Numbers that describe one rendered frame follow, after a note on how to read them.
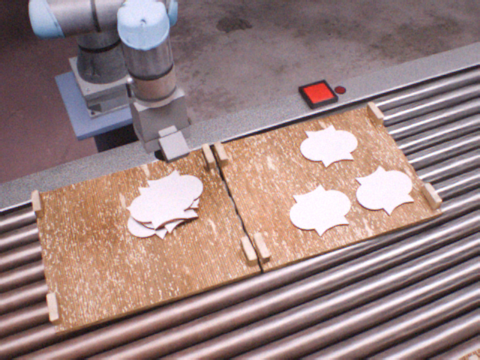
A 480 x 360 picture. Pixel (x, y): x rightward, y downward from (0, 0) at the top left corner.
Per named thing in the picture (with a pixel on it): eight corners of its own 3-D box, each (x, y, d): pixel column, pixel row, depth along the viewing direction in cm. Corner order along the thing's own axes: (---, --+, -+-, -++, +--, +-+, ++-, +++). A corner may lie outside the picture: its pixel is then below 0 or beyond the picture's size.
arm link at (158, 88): (181, 71, 91) (133, 88, 89) (184, 93, 95) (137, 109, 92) (163, 46, 95) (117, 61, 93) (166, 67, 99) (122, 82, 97)
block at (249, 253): (239, 244, 117) (238, 236, 115) (247, 241, 117) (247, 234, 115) (249, 268, 113) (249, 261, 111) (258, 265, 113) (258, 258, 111)
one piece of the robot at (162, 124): (142, 115, 88) (157, 183, 100) (196, 96, 90) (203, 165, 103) (117, 72, 95) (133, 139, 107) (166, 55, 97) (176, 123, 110)
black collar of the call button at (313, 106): (298, 91, 149) (298, 86, 147) (324, 83, 150) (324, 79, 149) (311, 109, 144) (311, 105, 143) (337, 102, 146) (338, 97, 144)
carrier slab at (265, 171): (211, 151, 135) (211, 146, 134) (369, 110, 143) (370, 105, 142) (263, 274, 114) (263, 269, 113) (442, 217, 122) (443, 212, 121)
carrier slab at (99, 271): (34, 199, 127) (32, 194, 126) (208, 151, 135) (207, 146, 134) (56, 336, 106) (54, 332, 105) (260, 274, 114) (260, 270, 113)
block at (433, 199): (419, 190, 124) (422, 182, 122) (427, 187, 125) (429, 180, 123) (433, 211, 121) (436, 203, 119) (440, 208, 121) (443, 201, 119)
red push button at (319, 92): (302, 92, 148) (302, 88, 147) (322, 86, 150) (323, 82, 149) (313, 107, 145) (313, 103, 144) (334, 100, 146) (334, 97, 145)
